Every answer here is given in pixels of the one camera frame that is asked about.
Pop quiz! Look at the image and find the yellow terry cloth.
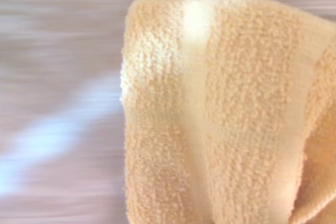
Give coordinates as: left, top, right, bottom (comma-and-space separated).
119, 0, 336, 224

